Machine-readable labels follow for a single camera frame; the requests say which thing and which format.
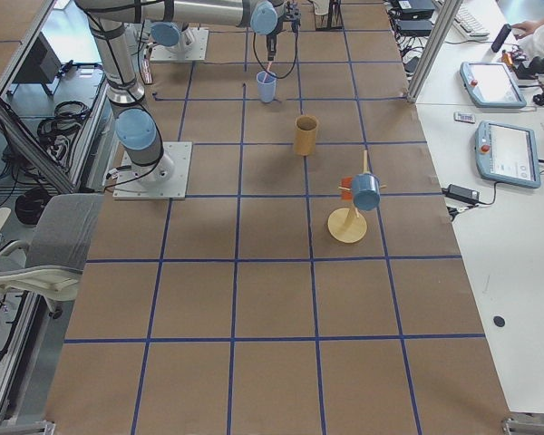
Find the light blue plastic cup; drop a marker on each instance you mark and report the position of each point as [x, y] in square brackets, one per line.
[266, 91]

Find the black round cap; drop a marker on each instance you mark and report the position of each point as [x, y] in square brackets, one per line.
[499, 321]

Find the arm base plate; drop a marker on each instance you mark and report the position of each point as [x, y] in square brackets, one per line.
[168, 180]
[172, 45]

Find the lower teach pendant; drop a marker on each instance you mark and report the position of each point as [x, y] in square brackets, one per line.
[507, 153]

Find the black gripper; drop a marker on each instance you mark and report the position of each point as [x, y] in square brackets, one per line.
[270, 43]

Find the white keyboard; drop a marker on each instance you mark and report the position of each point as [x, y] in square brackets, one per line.
[468, 26]

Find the grey office chair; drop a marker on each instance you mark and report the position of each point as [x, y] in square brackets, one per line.
[52, 263]

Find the wooden mug tree stand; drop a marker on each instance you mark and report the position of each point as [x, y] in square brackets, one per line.
[348, 225]

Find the pink chopstick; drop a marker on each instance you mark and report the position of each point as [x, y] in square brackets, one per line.
[269, 65]

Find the bamboo chopstick holder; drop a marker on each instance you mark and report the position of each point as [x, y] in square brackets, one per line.
[306, 127]

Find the aluminium frame post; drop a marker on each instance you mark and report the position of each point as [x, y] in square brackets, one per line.
[440, 29]

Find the black power adapter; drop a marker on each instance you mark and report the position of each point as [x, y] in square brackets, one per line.
[462, 194]

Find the orange mug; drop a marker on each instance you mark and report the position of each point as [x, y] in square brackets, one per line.
[345, 188]

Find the black computer monitor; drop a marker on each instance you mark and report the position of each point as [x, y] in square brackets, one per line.
[40, 66]

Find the upper teach pendant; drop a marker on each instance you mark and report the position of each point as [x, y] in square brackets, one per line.
[490, 85]

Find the teach pendant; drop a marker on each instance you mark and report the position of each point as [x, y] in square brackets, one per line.
[490, 85]
[507, 153]

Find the blue mug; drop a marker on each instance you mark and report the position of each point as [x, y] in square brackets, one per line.
[365, 190]

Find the black wire cup rack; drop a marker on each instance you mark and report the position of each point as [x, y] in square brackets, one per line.
[327, 15]

